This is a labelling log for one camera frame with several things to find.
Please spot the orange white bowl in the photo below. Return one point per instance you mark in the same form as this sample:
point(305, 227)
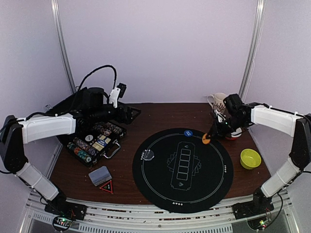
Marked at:
point(234, 135)

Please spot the red black triangular token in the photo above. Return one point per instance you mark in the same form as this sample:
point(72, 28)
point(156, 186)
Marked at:
point(107, 187)

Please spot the aluminium front rail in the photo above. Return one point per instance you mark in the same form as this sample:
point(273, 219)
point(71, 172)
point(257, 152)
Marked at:
point(127, 218)

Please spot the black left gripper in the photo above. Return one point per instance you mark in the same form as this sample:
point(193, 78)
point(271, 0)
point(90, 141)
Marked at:
point(128, 119)

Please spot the right aluminium post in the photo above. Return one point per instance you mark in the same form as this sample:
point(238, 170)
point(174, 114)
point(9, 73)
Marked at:
point(254, 44)

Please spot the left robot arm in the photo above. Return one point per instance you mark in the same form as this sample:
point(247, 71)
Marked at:
point(20, 135)

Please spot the black poker chip case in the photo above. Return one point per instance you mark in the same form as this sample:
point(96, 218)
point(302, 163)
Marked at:
point(84, 106)

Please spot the deck of blue cards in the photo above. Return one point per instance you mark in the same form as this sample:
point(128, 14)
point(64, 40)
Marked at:
point(100, 176)

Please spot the poker chip rows in case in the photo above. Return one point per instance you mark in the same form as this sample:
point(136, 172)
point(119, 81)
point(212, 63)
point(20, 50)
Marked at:
point(105, 143)

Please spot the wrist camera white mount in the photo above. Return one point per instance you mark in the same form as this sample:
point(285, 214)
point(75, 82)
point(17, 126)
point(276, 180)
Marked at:
point(116, 93)
point(219, 116)

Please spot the patterned ceramic mug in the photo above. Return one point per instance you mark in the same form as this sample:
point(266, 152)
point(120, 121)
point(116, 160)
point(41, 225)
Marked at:
point(216, 101)

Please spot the left aluminium post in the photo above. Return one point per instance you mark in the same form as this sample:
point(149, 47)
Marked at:
point(62, 45)

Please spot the blue small blind button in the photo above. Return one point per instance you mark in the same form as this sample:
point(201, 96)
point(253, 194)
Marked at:
point(188, 133)

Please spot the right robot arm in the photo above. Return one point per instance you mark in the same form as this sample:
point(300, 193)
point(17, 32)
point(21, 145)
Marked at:
point(287, 132)

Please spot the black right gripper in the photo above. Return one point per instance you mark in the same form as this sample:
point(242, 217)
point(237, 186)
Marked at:
point(219, 128)

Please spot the aluminium post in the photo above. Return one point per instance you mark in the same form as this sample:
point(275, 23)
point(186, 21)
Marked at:
point(254, 44)
point(62, 45)

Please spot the round black poker mat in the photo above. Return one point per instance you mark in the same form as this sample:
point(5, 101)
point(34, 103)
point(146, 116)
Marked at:
point(185, 176)

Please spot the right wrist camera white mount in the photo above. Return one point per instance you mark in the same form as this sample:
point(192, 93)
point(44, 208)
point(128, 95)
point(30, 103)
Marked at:
point(219, 116)

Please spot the orange big blind button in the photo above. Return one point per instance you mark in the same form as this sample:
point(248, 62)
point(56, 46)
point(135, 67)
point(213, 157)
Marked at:
point(206, 139)

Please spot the clear acrylic dealer button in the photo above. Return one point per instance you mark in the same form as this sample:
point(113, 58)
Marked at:
point(148, 155)

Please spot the yellow green bowl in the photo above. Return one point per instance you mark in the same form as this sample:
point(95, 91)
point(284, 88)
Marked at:
point(250, 159)

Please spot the white dealer button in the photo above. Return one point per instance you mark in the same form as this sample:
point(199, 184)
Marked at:
point(89, 138)

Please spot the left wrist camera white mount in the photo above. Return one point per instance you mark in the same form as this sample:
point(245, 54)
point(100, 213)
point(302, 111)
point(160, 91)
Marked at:
point(116, 93)

